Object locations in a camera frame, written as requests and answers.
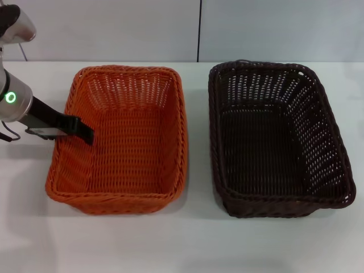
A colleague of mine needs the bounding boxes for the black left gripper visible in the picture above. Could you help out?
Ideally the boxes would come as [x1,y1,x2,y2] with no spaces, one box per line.
[20,96,95,146]

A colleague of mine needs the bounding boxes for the orange woven plastic basket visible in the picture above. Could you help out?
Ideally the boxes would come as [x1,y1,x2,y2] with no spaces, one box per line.
[45,64,190,216]

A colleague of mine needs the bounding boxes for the dark brown woven basket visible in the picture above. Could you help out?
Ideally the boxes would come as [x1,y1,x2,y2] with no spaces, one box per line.
[208,59,357,219]

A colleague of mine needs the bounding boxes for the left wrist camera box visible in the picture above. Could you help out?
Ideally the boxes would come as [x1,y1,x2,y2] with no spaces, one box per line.
[24,127,65,140]

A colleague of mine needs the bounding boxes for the black cable with metal plug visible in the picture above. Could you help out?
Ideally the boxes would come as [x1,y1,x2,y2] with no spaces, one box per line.
[0,121,21,142]

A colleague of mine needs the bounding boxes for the thin grey cable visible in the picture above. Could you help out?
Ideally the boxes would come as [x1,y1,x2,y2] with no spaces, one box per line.
[18,42,30,61]

